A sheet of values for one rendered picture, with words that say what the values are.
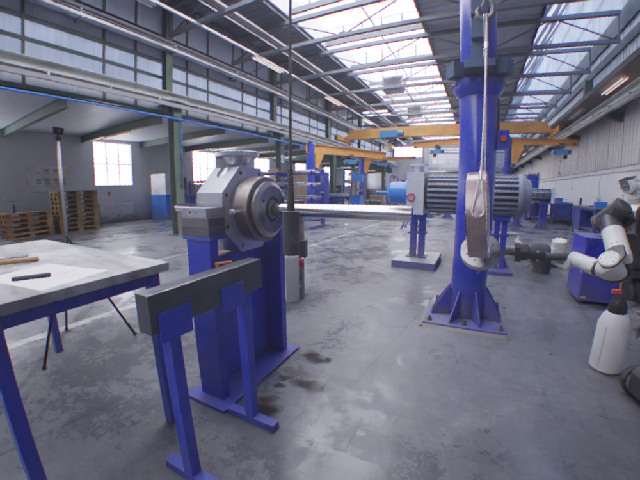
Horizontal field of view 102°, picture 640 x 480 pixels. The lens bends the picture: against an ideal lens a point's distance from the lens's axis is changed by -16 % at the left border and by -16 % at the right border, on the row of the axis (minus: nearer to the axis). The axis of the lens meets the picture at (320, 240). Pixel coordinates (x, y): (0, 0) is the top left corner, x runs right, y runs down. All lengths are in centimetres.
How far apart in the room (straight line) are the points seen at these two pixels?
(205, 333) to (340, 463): 94
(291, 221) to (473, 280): 239
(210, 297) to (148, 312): 28
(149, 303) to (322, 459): 104
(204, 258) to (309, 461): 109
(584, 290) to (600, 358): 158
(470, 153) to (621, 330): 171
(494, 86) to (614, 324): 199
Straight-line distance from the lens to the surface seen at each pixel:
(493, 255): 171
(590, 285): 424
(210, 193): 174
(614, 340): 271
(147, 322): 114
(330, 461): 164
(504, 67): 304
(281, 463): 164
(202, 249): 166
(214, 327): 176
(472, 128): 296
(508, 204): 489
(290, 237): 80
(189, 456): 152
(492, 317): 318
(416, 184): 493
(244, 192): 169
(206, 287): 127
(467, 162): 293
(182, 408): 137
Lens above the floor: 120
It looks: 9 degrees down
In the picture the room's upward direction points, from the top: straight up
